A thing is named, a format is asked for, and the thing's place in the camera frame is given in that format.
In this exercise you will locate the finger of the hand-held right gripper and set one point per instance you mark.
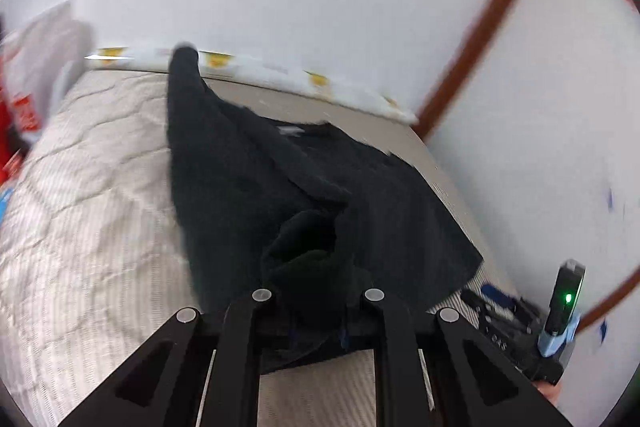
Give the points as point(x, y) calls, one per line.
point(497, 296)
point(487, 322)

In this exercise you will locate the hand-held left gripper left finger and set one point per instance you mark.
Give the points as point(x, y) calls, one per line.
point(245, 327)

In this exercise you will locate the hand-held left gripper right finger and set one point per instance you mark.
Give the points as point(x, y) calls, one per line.
point(390, 332)

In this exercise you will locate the black garment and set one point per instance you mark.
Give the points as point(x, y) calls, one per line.
point(280, 192)

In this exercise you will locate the person's right hand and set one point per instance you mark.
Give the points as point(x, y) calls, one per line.
point(548, 391)

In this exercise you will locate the striped quilted mattress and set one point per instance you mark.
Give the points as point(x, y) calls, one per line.
point(90, 207)

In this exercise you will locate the white pillow with yellow print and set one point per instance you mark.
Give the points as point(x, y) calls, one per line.
point(280, 74)

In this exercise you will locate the red packet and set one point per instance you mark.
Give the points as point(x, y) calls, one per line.
point(15, 127)

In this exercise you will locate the white plastic bag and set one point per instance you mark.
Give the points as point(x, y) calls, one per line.
point(47, 57)

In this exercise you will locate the brown wooden frame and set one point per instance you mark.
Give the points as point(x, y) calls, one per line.
point(500, 2)

